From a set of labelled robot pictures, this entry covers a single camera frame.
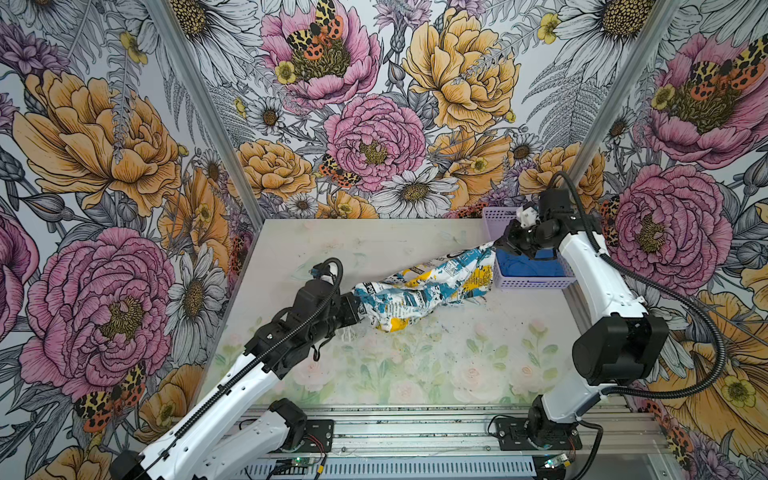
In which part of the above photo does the lavender plastic laundry basket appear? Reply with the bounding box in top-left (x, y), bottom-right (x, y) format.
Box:
top-left (482, 207), bottom-right (576, 290)

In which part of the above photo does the white teal yellow printed garment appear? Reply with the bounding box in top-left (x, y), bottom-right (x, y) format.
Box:
top-left (352, 243), bottom-right (496, 333)

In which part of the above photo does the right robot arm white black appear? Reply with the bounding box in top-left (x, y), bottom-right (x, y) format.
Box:
top-left (494, 188), bottom-right (669, 448)

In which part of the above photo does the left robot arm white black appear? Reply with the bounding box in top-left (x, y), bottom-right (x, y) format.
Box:
top-left (109, 273), bottom-right (359, 479)

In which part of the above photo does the blue cloth garment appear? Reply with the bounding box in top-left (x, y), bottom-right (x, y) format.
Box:
top-left (496, 249), bottom-right (566, 277)

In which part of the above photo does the green circuit board left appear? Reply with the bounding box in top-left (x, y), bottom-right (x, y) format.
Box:
top-left (268, 457), bottom-right (326, 479)

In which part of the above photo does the green circuit board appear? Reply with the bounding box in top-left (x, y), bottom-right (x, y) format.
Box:
top-left (268, 457), bottom-right (326, 479)
top-left (542, 453), bottom-right (571, 469)

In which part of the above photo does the green circuit board right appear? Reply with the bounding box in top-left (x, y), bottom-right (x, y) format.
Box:
top-left (542, 453), bottom-right (571, 469)

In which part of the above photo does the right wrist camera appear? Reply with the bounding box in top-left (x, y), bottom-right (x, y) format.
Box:
top-left (516, 207), bottom-right (538, 229)

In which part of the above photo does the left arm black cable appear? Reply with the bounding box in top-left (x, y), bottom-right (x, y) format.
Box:
top-left (137, 257), bottom-right (344, 480)

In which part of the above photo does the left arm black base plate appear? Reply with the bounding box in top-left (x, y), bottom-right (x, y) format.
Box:
top-left (270, 418), bottom-right (335, 454)

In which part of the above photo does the aluminium mounting rail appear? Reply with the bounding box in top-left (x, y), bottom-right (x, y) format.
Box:
top-left (239, 405), bottom-right (667, 458)

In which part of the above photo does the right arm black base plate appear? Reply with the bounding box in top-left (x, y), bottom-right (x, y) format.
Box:
top-left (488, 415), bottom-right (583, 451)

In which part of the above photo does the white slotted cable duct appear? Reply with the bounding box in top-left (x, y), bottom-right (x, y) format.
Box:
top-left (231, 455), bottom-right (536, 479)

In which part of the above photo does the right aluminium corner post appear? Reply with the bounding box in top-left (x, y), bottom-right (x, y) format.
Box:
top-left (563, 0), bottom-right (681, 184)

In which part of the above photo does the aluminium corner post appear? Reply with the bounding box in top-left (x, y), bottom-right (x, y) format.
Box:
top-left (563, 0), bottom-right (681, 184)
top-left (147, 1), bottom-right (265, 234)

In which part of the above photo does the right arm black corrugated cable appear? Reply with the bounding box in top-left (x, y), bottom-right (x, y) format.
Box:
top-left (548, 171), bottom-right (727, 480)

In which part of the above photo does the left aluminium corner post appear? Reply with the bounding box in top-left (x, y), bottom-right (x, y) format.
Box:
top-left (147, 1), bottom-right (265, 234)

